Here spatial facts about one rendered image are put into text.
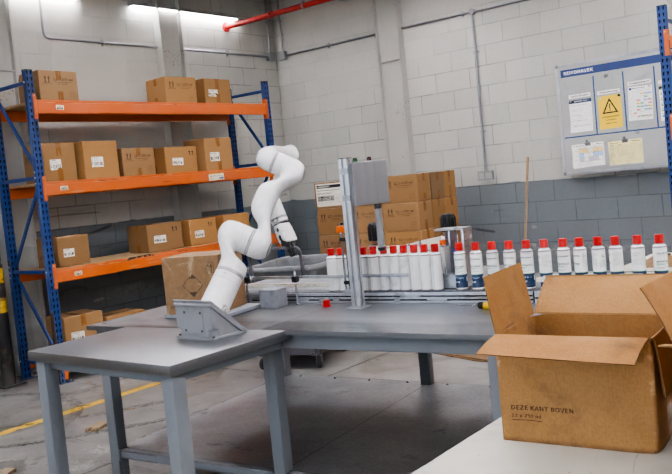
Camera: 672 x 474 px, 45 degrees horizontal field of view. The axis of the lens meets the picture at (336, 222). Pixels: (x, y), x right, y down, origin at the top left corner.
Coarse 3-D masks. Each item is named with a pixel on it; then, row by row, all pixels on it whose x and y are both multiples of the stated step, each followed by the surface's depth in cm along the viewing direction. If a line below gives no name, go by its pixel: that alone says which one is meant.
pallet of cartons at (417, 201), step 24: (336, 192) 749; (408, 192) 709; (432, 192) 728; (336, 216) 751; (360, 216) 737; (384, 216) 724; (408, 216) 710; (432, 216) 726; (456, 216) 769; (336, 240) 754; (360, 240) 740; (384, 240) 726; (408, 240) 713
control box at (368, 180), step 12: (348, 168) 356; (360, 168) 354; (372, 168) 356; (384, 168) 359; (360, 180) 354; (372, 180) 356; (384, 180) 359; (360, 192) 354; (372, 192) 356; (384, 192) 359; (360, 204) 354
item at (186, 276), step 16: (176, 256) 382; (192, 256) 374; (208, 256) 370; (240, 256) 390; (176, 272) 377; (192, 272) 374; (208, 272) 371; (176, 288) 378; (192, 288) 375; (240, 288) 387; (240, 304) 386
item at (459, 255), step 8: (456, 248) 348; (456, 256) 347; (464, 256) 348; (456, 264) 348; (464, 264) 347; (456, 272) 348; (464, 272) 347; (456, 280) 349; (464, 280) 347; (464, 288) 348
